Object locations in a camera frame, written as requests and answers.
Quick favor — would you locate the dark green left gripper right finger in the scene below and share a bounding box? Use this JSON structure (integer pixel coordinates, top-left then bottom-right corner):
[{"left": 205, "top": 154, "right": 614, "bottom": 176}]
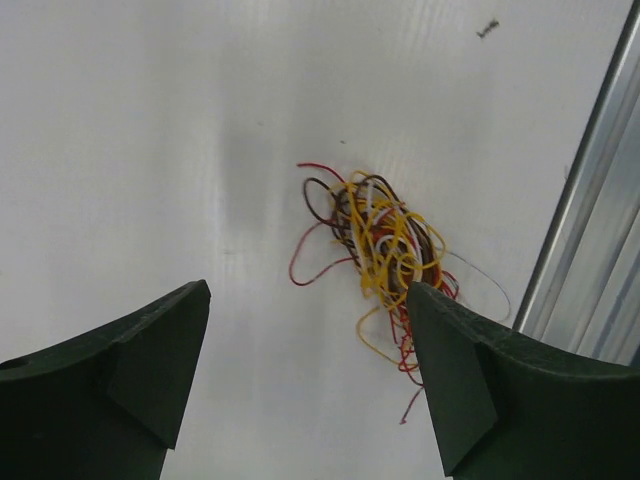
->
[{"left": 407, "top": 282, "right": 639, "bottom": 479}]

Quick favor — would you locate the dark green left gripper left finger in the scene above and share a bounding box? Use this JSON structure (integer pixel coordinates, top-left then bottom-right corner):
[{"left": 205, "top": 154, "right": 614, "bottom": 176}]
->
[{"left": 1, "top": 280, "right": 211, "bottom": 479}]

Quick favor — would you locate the white thin cable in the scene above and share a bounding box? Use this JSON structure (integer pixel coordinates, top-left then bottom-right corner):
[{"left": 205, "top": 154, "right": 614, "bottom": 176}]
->
[{"left": 349, "top": 184, "right": 512, "bottom": 321}]

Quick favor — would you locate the aluminium table frame rail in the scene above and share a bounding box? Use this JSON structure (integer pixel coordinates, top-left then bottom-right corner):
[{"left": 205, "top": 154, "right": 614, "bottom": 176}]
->
[{"left": 514, "top": 2, "right": 639, "bottom": 365}]

